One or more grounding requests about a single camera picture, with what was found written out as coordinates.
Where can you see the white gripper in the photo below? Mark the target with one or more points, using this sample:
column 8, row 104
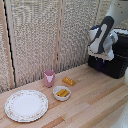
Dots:
column 101, row 54

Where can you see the black air fryer drawer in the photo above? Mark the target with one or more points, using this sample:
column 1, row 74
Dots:
column 106, row 68

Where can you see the orange food piece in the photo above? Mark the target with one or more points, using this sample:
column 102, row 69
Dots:
column 68, row 81

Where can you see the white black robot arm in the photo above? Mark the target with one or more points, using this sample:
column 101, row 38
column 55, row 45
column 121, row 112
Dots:
column 104, row 31

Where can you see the black air fryer housing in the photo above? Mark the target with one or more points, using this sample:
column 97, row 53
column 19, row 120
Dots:
column 120, row 50

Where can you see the yellow food piece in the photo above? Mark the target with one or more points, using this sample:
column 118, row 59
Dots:
column 64, row 94
column 60, row 92

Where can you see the pink cup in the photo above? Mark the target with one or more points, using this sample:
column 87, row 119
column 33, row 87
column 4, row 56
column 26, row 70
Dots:
column 49, row 79

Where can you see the white oval bowl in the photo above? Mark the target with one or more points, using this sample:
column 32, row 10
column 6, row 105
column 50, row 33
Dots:
column 61, row 97

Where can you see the woven folding screen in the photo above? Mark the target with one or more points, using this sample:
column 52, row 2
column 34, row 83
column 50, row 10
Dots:
column 36, row 36

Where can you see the white floral rim plate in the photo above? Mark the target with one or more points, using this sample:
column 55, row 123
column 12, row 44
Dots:
column 26, row 105

